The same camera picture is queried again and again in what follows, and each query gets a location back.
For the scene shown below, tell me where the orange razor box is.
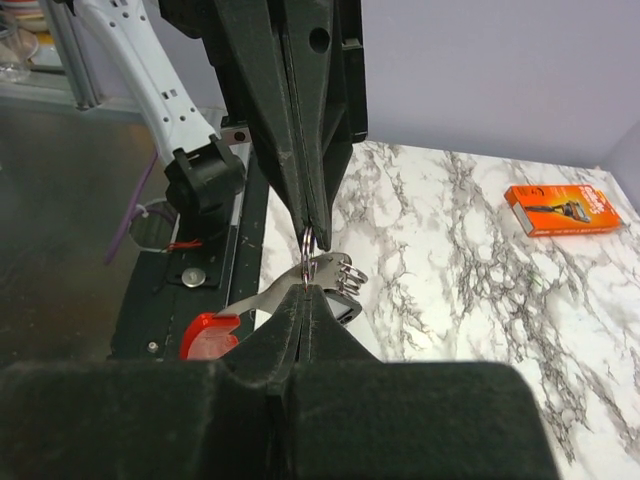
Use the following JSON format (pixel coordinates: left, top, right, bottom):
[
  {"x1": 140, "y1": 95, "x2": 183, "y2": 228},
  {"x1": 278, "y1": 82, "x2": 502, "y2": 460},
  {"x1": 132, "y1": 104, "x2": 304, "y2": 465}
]
[{"x1": 504, "y1": 184, "x2": 624, "y2": 237}]

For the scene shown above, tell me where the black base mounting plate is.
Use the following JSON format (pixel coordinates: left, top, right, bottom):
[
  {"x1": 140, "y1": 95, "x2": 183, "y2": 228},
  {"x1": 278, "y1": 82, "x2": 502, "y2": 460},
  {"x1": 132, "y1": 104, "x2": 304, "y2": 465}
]
[{"x1": 109, "y1": 128, "x2": 269, "y2": 361}]

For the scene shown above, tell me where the red white keyring carabiner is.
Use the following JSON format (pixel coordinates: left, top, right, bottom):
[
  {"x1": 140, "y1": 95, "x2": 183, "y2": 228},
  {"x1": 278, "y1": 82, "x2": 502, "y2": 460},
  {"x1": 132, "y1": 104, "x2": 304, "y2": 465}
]
[{"x1": 179, "y1": 228, "x2": 368, "y2": 360}]

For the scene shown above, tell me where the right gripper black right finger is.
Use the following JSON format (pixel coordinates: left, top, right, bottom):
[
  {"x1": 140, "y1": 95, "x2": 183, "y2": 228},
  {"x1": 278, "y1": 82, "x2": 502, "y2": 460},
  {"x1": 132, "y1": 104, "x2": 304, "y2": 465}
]
[{"x1": 283, "y1": 287, "x2": 558, "y2": 479}]

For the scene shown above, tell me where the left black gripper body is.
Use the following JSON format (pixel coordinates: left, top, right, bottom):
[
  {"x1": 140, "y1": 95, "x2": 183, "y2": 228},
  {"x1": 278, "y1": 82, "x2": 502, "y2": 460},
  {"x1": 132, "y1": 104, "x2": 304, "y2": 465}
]
[{"x1": 159, "y1": 1, "x2": 368, "y2": 145}]

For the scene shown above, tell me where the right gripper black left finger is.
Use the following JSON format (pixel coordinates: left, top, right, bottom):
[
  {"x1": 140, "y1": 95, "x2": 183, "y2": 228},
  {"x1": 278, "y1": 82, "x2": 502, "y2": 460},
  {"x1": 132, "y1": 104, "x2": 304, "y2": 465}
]
[{"x1": 1, "y1": 286, "x2": 305, "y2": 479}]

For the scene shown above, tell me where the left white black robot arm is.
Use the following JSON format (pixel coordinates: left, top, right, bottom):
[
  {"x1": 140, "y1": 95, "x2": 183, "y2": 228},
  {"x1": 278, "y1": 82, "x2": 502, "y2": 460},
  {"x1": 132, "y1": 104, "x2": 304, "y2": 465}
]
[{"x1": 68, "y1": 1, "x2": 368, "y2": 250}]

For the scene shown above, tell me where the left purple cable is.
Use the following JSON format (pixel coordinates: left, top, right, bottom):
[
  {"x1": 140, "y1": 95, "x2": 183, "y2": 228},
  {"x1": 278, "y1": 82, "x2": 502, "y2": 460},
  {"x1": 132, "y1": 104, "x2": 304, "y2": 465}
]
[{"x1": 103, "y1": 149, "x2": 176, "y2": 266}]

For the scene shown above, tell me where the aluminium rail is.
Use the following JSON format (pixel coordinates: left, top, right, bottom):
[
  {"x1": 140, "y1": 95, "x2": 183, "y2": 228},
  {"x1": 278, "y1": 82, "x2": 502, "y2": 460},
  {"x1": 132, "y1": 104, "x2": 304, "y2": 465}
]
[{"x1": 37, "y1": 0, "x2": 151, "y2": 114}]

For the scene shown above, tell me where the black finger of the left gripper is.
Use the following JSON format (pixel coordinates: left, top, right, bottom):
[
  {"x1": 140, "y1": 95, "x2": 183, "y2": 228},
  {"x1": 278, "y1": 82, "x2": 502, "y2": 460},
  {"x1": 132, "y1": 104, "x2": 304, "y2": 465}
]
[
  {"x1": 282, "y1": 1, "x2": 353, "y2": 250},
  {"x1": 215, "y1": 1, "x2": 308, "y2": 235}
]

